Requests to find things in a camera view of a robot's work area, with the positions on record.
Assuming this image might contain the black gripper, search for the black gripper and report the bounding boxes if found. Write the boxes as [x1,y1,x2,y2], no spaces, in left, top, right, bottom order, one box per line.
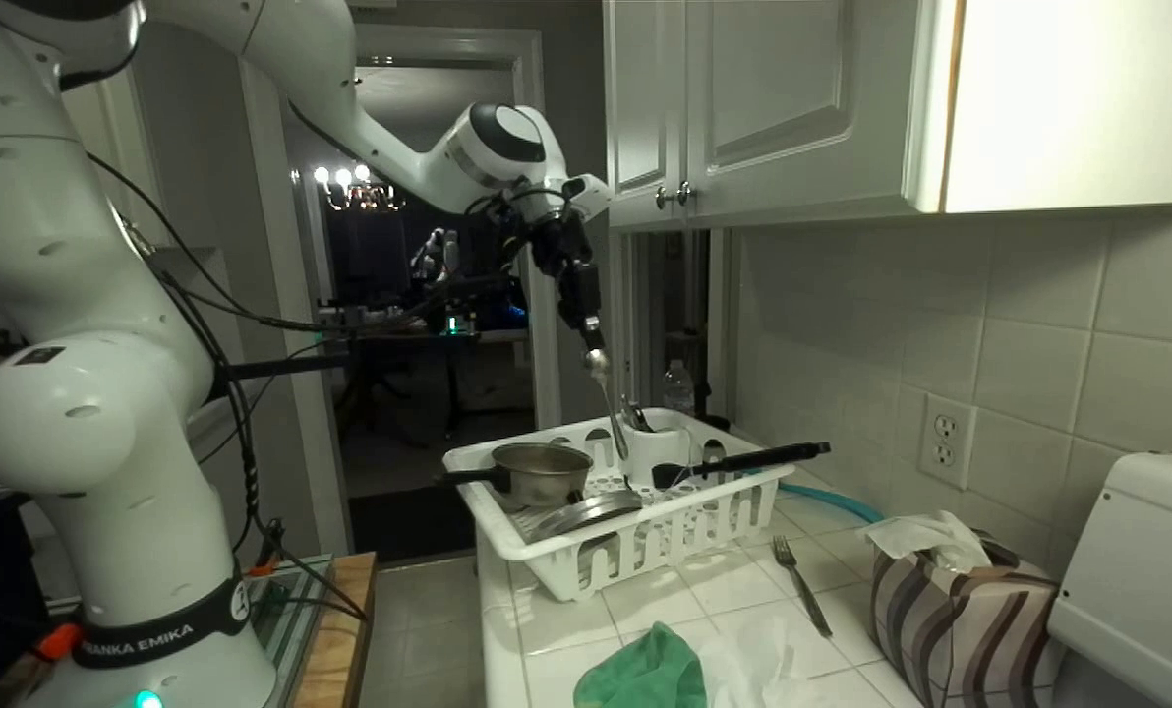
[522,191,602,351]

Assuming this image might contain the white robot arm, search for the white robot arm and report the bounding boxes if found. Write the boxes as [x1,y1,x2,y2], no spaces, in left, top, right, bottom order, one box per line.
[0,0,610,708]

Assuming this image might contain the white cup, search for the white cup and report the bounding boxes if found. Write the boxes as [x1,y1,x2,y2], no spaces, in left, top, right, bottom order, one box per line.
[622,410,724,491]

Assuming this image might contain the steel cooking pot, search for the steel cooking pot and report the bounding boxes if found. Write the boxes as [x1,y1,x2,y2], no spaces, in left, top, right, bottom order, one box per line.
[494,440,591,512]

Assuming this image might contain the black ladle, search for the black ladle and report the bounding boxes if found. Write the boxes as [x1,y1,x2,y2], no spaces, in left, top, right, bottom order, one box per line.
[653,440,829,491]

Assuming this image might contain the white plastic dish rack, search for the white plastic dish rack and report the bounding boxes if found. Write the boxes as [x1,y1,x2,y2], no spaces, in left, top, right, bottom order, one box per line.
[442,410,787,602]

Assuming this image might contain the silver pot lid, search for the silver pot lid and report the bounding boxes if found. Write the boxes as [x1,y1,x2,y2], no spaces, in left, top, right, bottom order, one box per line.
[526,491,640,544]

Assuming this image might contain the white upper cabinets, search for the white upper cabinets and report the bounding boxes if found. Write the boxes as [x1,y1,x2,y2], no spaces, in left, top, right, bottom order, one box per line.
[602,0,1172,233]

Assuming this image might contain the silver fork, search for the silver fork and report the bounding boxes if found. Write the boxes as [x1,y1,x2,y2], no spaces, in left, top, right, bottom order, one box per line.
[771,536,833,637]

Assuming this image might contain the green cloth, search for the green cloth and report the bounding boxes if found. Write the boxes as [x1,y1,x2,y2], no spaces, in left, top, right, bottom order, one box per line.
[575,621,707,708]

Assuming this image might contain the wooden side table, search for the wooden side table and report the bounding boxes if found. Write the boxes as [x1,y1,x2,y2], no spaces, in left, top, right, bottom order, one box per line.
[288,550,378,708]

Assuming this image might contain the striped oven mitt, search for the striped oven mitt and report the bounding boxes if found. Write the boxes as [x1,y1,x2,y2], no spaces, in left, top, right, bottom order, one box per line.
[870,553,1063,708]

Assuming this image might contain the white gas stove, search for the white gas stove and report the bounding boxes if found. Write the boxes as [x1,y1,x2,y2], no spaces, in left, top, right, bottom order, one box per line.
[1052,453,1172,708]

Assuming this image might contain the teal handled utensil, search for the teal handled utensil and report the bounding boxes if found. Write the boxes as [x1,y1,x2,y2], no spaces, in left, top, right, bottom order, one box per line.
[779,480,884,522]

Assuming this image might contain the white wall outlet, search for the white wall outlet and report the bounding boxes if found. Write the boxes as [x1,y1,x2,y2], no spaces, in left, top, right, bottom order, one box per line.
[920,393,975,487]

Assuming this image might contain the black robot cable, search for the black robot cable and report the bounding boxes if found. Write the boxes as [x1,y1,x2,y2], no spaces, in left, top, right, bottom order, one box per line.
[87,150,381,633]

